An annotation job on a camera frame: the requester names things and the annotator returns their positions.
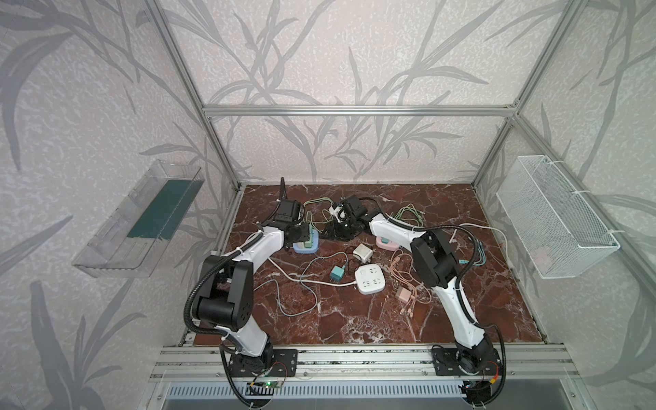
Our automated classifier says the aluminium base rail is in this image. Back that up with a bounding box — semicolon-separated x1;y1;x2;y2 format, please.
149;343;580;383

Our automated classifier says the teal usb cable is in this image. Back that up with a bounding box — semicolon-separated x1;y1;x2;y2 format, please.
276;250;350;318

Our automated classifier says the light green usb cable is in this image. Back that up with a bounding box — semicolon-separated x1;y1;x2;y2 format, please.
394;203;425;229

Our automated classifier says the clear plastic wall bin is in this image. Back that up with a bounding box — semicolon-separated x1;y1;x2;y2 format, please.
72;160;205;278

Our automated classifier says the blue power strip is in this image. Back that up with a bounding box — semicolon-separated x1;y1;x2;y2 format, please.
293;229;319;255

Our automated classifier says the white charger plug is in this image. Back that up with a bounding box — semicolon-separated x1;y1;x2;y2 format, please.
353;244;373;264

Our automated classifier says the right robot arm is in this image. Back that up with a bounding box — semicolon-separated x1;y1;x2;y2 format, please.
322;195;495;374

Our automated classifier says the teal loose cable right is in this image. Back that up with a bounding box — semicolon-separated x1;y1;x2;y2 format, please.
458;237;488;268

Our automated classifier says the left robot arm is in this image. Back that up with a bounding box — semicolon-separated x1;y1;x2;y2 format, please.
183;198;309;367

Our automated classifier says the white power cord pink strip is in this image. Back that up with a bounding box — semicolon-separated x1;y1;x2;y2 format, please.
449;222;514;271

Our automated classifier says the pink usb cable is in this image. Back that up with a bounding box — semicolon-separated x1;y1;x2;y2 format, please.
388;250;434;321

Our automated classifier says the green multi-head cable far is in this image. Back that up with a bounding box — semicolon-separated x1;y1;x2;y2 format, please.
303;196;339;232

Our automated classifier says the white wire mesh basket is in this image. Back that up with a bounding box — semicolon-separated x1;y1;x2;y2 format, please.
496;155;621;279

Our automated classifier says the teal charger plug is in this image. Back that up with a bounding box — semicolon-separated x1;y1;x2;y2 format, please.
329;266;345;283

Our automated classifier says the pink charger plug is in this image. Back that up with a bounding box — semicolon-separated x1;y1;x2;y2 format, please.
396;287;413;304

